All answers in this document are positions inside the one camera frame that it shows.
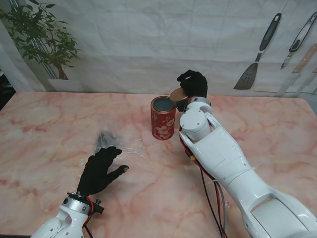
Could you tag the red floral tea tin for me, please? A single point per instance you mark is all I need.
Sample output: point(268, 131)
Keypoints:
point(162, 126)

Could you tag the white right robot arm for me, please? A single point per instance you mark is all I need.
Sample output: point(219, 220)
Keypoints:
point(223, 158)

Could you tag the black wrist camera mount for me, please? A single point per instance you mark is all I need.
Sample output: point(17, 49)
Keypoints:
point(98, 207)
point(181, 106)

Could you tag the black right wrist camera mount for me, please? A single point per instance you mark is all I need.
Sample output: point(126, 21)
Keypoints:
point(181, 106)

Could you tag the white printed backdrop cloth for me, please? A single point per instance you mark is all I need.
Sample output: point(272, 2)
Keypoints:
point(158, 44)

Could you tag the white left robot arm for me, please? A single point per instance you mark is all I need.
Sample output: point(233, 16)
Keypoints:
point(62, 223)

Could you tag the clear plastic tea bag pouch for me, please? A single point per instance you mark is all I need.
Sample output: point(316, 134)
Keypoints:
point(106, 140)

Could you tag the gold round tin lid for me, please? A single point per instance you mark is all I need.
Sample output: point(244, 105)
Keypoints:
point(178, 95)

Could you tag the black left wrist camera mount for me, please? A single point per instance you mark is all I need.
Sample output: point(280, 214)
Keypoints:
point(98, 207)

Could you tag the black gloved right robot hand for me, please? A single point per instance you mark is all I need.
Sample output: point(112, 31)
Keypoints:
point(195, 83)

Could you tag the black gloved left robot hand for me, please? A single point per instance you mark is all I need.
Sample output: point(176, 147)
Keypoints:
point(96, 173)

